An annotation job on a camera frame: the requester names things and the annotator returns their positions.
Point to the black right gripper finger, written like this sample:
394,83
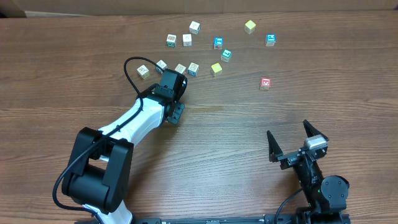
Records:
311,131
274,149

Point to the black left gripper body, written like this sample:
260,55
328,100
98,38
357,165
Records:
177,112

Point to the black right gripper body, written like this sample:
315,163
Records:
293,157

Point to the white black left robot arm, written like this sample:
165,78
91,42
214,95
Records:
97,175

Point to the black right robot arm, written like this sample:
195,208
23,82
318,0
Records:
326,196

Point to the red P wooden block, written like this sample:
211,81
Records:
181,69

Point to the blue B wooden block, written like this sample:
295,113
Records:
193,69

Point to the blue-sided white wooden block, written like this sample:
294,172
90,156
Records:
161,66

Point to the yellow S wooden block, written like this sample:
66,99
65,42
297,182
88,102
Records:
143,71

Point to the yellow-top face wooden block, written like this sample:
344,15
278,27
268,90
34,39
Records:
216,69

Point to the red-top C wooden block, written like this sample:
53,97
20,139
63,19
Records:
265,84

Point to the green B wooden block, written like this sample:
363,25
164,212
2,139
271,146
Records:
171,40

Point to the red-sided white wooden block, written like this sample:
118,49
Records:
187,40

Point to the green-top L wooden block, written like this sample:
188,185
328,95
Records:
226,55

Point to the teal J wooden block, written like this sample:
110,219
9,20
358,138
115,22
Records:
194,27

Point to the blue-top P wooden block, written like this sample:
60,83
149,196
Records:
270,40

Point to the plain yellow-top wooden block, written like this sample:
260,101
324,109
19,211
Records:
249,27

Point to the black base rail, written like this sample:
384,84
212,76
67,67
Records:
199,221

